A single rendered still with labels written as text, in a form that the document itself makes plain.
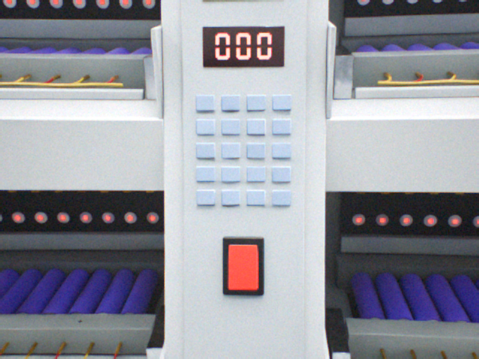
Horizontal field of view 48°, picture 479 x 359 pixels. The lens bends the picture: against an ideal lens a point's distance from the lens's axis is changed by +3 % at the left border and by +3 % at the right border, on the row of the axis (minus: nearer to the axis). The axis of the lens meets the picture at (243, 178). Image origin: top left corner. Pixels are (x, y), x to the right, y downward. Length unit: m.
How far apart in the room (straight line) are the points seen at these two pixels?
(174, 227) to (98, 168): 0.06
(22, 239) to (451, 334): 0.37
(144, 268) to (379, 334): 0.21
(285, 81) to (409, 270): 0.24
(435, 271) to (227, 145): 0.26
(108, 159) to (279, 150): 0.10
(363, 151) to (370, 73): 0.08
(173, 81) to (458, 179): 0.17
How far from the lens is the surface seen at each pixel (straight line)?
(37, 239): 0.53
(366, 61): 0.38
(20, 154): 0.35
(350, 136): 0.31
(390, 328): 0.41
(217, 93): 0.30
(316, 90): 0.31
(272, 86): 0.30
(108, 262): 0.50
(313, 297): 0.32
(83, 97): 0.38
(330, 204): 0.51
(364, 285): 0.46
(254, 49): 0.30
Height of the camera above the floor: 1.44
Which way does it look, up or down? 4 degrees down
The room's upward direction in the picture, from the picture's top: straight up
